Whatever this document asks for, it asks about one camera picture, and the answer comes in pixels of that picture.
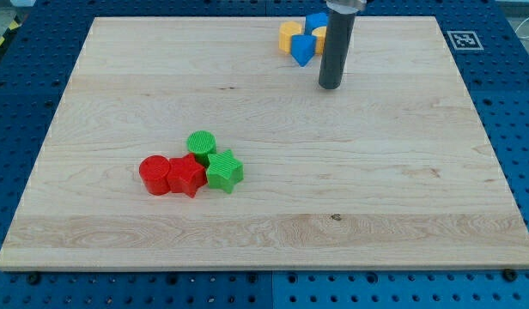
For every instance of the blue triangle block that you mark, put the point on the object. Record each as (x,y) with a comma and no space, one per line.
(303,48)

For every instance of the yellow heart block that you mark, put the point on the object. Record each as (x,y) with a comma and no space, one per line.
(319,34)

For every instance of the green star block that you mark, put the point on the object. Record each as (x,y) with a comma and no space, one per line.
(225,171)

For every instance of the green cylinder block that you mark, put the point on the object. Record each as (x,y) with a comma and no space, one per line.
(201,143)

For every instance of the red star block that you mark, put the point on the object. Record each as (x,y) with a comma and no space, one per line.
(186,175)

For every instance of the red cylinder block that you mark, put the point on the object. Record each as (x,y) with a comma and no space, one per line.
(153,171)

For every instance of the yellow pentagon block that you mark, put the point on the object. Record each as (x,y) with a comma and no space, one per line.
(285,33)

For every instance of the wooden board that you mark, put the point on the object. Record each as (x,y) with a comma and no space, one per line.
(391,171)

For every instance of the blue cube block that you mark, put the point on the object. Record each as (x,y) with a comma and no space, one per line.
(314,21)

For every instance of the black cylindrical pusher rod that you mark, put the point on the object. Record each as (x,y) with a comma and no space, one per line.
(337,40)

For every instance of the white fiducial marker tag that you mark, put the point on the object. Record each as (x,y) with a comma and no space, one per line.
(463,40)

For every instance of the silver rod mount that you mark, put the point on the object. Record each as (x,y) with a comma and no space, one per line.
(346,6)

